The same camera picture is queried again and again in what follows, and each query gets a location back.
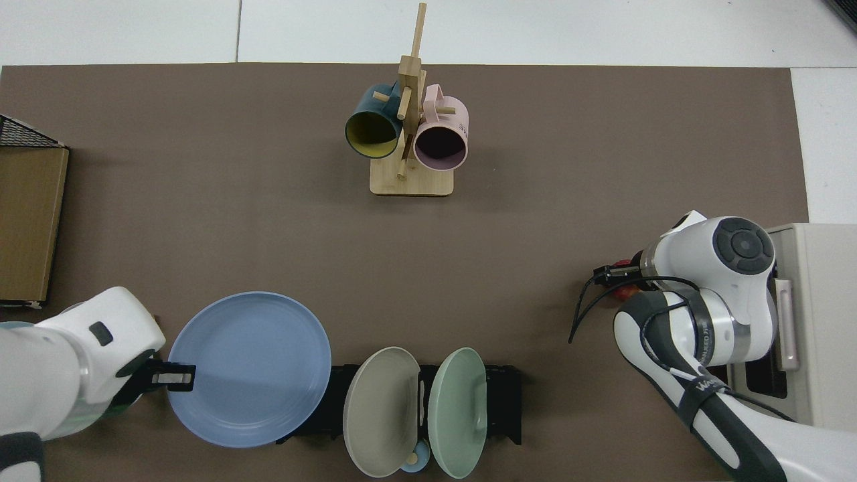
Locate pale green plate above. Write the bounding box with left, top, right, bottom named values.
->
left=427, top=347, right=488, bottom=479

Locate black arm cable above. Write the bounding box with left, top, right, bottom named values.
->
left=568, top=273, right=700, bottom=345

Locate blue plate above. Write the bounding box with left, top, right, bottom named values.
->
left=166, top=291, right=333, bottom=449

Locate pink cup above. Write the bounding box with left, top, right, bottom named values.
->
left=413, top=84, right=469, bottom=170

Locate wire basket with wooden floor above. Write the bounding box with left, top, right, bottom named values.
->
left=0, top=114, right=70, bottom=309

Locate dark blue cup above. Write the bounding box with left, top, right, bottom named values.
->
left=345, top=82, right=404, bottom=159

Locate red yellow apple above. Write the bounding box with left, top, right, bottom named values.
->
left=613, top=258, right=641, bottom=301

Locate dark grey bar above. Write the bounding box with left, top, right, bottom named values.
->
left=825, top=0, right=857, bottom=35

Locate brown table cloth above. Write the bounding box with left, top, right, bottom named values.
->
left=0, top=64, right=809, bottom=482

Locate small light blue round thing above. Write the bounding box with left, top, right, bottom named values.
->
left=400, top=438, right=432, bottom=475

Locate pale toaster oven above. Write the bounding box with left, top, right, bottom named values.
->
left=726, top=223, right=857, bottom=432

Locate wooden cup stand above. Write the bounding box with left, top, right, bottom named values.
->
left=370, top=2, right=456, bottom=197

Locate black dish rack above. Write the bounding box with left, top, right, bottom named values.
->
left=278, top=364, right=523, bottom=446

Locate beige grey plate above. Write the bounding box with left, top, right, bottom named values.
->
left=343, top=346, right=422, bottom=479

